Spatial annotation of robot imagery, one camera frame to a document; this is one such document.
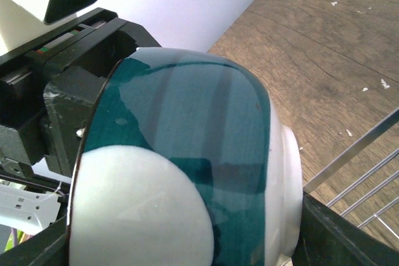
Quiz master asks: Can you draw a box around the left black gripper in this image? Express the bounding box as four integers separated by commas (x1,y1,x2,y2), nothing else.
1,8,158,174

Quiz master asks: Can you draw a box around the wire dish rack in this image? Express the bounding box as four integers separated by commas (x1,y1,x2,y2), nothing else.
304,109,398,249

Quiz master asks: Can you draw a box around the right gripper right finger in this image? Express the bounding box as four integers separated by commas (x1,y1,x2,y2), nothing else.
292,192,398,266

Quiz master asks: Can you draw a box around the white upturned bowl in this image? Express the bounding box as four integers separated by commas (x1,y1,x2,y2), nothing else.
68,47,302,265

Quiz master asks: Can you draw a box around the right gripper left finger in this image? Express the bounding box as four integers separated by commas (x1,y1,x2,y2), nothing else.
1,216,69,266

